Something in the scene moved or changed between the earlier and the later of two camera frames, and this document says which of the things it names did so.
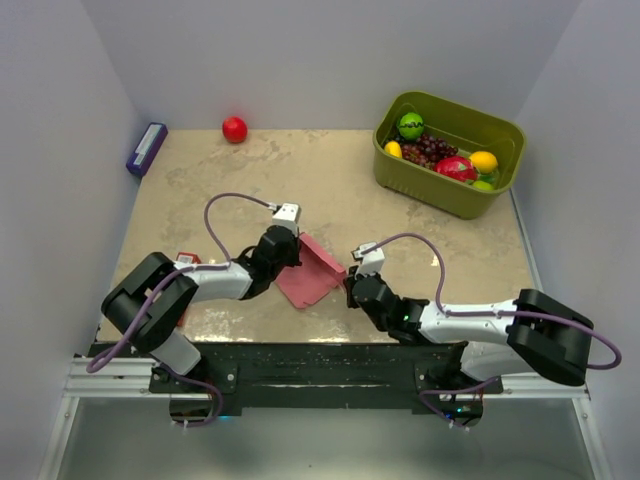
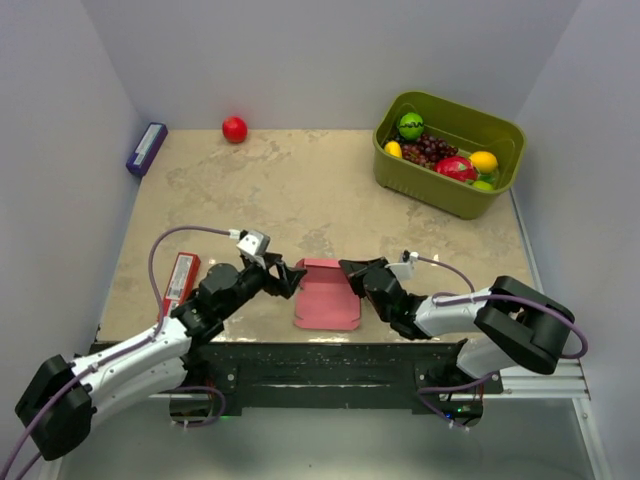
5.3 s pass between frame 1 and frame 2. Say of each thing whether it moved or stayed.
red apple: stayed
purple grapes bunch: stayed
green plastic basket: stayed
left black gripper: moved
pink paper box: moved
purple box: stayed
